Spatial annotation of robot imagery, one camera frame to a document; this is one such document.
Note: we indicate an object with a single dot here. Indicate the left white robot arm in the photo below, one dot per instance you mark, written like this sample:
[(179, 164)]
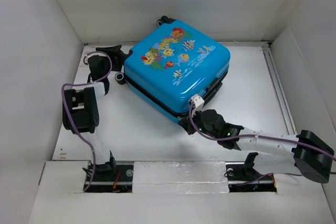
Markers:
[(80, 113)]

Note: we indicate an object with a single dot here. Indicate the blue hard-shell suitcase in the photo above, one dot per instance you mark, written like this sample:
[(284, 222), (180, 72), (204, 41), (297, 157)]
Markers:
[(172, 64)]

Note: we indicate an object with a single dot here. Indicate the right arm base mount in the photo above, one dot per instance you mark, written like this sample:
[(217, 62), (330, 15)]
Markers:
[(243, 178)]

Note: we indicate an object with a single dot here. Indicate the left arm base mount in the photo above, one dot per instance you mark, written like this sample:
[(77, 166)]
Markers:
[(118, 181)]

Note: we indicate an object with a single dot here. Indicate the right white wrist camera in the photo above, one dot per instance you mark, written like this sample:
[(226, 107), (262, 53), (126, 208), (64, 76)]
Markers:
[(196, 102)]

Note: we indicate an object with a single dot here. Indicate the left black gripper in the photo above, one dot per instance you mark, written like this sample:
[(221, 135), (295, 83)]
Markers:
[(113, 52)]

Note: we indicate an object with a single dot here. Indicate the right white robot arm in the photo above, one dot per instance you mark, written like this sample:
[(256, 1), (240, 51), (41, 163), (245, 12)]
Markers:
[(303, 154)]

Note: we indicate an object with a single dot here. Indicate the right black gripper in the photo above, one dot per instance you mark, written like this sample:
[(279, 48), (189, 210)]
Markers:
[(186, 124)]

